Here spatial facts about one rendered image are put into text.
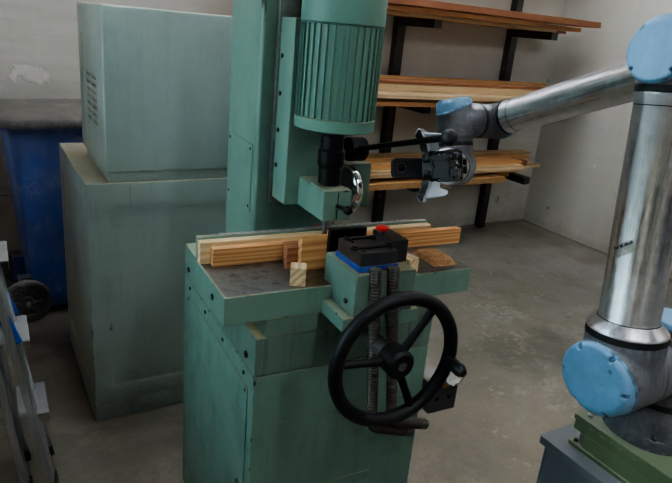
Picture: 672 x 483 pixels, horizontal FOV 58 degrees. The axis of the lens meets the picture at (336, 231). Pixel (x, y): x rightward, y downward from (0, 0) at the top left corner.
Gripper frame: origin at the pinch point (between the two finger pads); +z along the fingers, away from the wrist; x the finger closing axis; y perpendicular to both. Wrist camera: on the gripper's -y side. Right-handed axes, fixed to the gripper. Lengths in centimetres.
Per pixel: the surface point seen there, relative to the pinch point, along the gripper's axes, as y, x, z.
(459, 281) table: 5.2, 27.0, -16.7
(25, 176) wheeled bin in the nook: -187, -6, -65
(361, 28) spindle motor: -7.6, -27.1, 9.7
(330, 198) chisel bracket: -18.7, 6.2, 2.5
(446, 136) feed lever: 7.8, -5.2, 6.1
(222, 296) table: -32.0, 23.9, 26.5
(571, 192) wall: 22, 15, -379
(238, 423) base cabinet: -39, 55, 11
